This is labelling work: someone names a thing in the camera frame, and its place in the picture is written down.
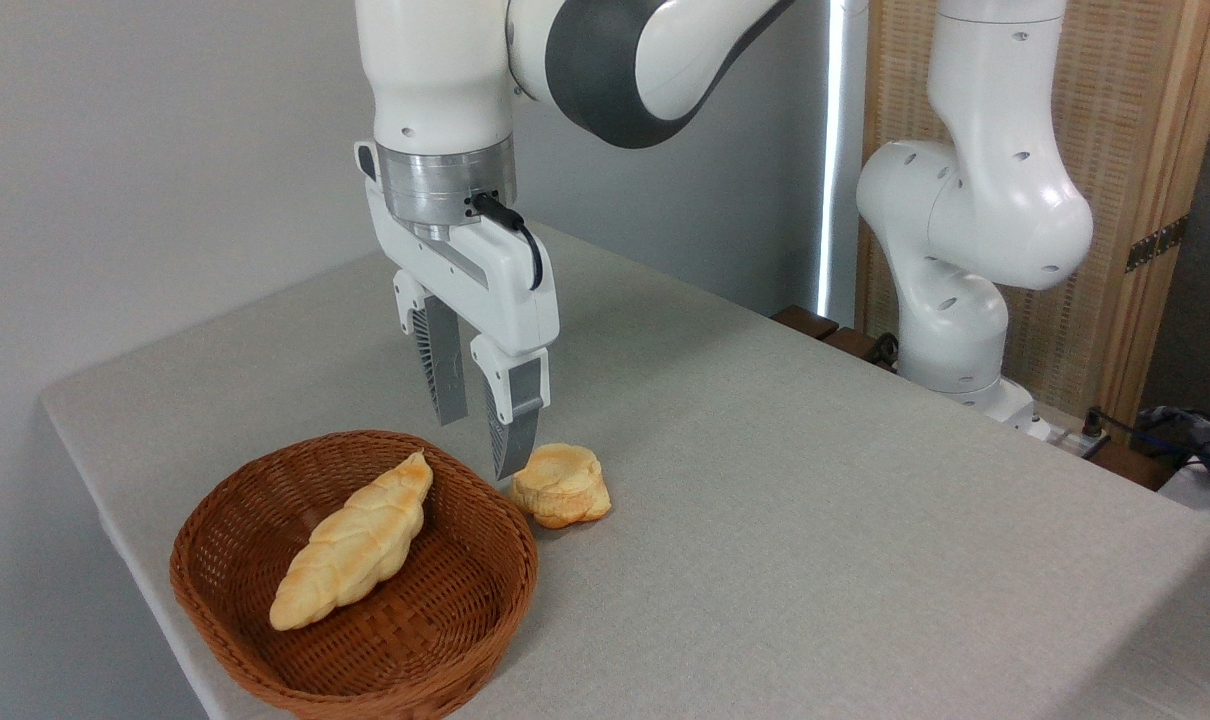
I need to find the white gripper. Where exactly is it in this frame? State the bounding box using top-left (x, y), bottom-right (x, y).
top-left (355, 140), bottom-right (561, 482)

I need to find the long braided bread loaf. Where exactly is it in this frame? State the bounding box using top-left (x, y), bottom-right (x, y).
top-left (269, 452), bottom-right (434, 632)

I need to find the round bread roll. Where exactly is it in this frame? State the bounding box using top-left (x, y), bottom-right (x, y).
top-left (508, 443), bottom-right (613, 530)

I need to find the brown wicker basket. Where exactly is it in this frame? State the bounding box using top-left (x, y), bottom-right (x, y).
top-left (169, 430), bottom-right (540, 720)

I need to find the brown wooden block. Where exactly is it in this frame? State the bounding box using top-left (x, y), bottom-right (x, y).
top-left (771, 305), bottom-right (841, 342)
top-left (825, 327), bottom-right (898, 373)
top-left (1090, 440), bottom-right (1178, 492)

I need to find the grey tablecloth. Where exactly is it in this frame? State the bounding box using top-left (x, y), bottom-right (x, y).
top-left (40, 222), bottom-right (1210, 720)

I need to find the white power strip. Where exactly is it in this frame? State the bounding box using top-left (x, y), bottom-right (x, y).
top-left (1025, 415), bottom-right (1112, 461)

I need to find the metal screen hinge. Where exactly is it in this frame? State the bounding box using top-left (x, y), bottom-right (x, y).
top-left (1125, 214), bottom-right (1189, 274)

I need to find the wooden rattan folding screen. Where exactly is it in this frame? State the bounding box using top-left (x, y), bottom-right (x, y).
top-left (855, 0), bottom-right (1210, 431)

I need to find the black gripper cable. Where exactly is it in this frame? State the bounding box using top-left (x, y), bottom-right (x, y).
top-left (470, 192), bottom-right (546, 292)

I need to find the black power cable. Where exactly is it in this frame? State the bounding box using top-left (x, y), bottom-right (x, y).
top-left (1083, 405), bottom-right (1210, 473)

